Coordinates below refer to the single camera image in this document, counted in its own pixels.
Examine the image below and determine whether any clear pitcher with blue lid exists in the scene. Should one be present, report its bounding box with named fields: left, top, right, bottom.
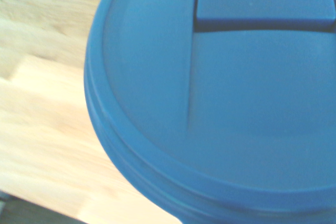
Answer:
left=83, top=0, right=336, bottom=224

